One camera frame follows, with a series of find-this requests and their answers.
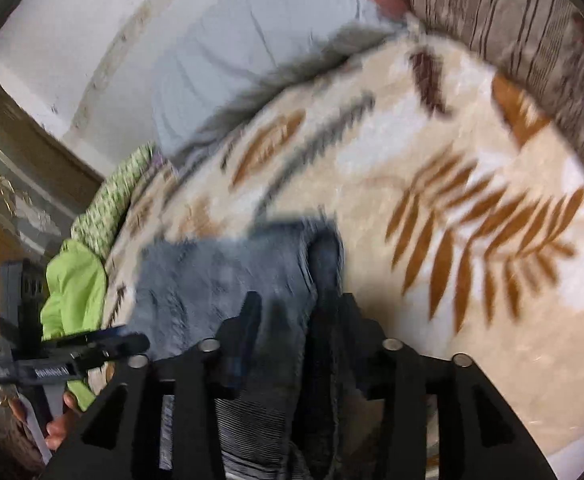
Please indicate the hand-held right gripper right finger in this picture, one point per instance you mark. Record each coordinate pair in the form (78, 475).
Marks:
(344, 340)

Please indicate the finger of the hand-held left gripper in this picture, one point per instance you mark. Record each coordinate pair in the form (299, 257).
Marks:
(102, 336)
(127, 346)

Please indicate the lime green cloth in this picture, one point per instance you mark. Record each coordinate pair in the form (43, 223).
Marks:
(72, 290)

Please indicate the wooden wardrobe with glass panel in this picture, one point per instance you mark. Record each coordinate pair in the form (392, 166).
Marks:
(7, 175)

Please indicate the brown striped cushion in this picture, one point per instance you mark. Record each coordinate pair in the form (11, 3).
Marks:
(516, 25)

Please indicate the person's left hand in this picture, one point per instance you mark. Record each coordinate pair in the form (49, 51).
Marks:
(59, 430)

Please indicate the blue denim pants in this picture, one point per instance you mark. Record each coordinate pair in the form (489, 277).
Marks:
(212, 280)

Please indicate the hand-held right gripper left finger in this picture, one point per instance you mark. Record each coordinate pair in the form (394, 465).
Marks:
(244, 340)

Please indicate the green patterned cloth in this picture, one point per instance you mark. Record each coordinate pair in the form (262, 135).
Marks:
(107, 195)

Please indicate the cream leaf-print blanket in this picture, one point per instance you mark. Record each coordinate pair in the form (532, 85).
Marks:
(421, 160)

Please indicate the light blue pillow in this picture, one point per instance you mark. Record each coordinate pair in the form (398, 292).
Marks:
(232, 45)

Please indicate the white bed sheet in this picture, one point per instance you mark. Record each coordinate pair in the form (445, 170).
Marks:
(579, 455)

